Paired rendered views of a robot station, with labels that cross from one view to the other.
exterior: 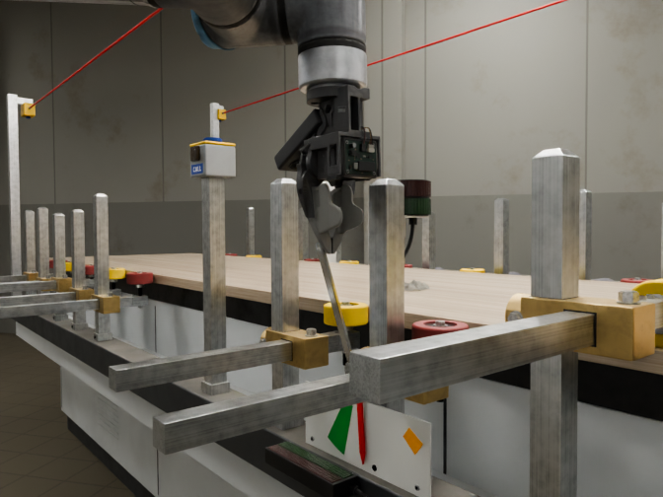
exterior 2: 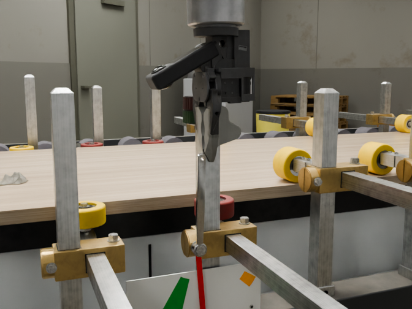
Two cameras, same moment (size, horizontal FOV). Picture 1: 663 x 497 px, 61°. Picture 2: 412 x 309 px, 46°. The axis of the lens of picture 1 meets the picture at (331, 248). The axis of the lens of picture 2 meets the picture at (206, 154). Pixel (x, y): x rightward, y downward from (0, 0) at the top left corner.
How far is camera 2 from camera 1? 92 cm
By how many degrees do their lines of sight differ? 72
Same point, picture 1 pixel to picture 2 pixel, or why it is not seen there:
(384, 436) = (222, 287)
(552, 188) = (334, 110)
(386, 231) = not seen: hidden behind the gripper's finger
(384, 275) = (217, 171)
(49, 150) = not seen: outside the picture
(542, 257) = (327, 146)
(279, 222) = (72, 135)
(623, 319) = (364, 171)
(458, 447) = not seen: hidden behind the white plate
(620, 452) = (266, 243)
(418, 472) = (252, 296)
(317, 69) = (237, 13)
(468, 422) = (170, 266)
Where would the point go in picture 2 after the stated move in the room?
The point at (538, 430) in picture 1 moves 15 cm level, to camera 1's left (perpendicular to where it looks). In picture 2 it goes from (323, 236) to (315, 263)
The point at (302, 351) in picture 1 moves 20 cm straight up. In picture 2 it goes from (121, 256) to (118, 139)
